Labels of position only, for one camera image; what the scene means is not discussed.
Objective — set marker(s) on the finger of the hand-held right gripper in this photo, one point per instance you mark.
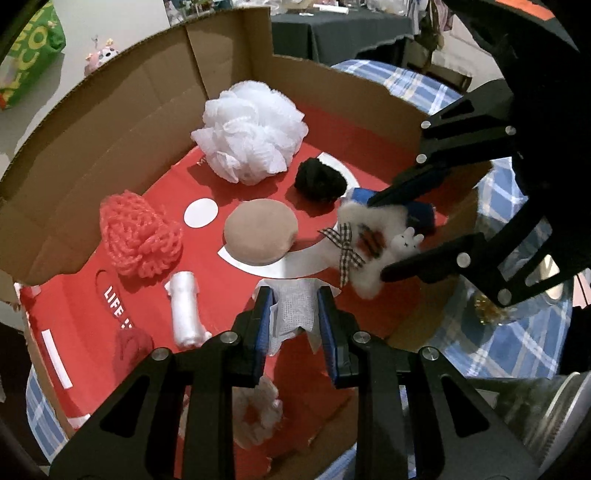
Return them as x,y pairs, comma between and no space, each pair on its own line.
415,187
434,265

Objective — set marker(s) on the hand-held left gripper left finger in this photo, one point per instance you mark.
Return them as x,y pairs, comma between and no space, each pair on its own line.
263,323

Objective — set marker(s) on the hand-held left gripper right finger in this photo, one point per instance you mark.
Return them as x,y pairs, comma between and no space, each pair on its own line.
328,323

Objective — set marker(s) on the white gauze cloth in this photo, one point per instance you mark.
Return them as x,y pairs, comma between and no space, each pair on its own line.
295,304

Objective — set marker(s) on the white plush bunny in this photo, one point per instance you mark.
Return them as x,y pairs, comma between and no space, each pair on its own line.
360,217

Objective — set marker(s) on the tan round puff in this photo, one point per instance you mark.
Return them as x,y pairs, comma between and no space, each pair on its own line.
261,230

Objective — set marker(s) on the cream crochet scrunchie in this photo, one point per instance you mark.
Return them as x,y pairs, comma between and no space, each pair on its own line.
254,415

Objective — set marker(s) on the black fuzzy pom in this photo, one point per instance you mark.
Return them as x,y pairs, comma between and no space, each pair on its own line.
318,180

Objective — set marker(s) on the dark red yarn scrunchie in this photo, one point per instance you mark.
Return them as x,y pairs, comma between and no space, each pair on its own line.
134,346

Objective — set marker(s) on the coral crochet scrunchie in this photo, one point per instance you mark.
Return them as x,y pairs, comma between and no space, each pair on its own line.
138,235

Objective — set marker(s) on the white mesh bath pouf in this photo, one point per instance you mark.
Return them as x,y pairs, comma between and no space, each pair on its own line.
249,129

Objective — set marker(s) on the cardboard box red lining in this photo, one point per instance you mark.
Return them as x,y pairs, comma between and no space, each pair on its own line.
115,115

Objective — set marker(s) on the small jar with gold beads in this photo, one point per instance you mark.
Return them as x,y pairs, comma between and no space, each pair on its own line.
489,311

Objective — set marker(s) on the blue plaid blanket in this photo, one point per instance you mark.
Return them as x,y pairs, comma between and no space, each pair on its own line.
508,350

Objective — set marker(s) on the table with dark cloth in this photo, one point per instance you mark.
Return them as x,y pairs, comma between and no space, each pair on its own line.
351,39

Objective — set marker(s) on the large glass jar metal lid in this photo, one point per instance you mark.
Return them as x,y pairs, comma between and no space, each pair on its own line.
554,415

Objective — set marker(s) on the pink plush toy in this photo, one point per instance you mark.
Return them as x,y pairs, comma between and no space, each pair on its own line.
99,57

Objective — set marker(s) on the green tote bag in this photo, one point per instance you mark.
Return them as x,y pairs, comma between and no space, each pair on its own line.
27,55

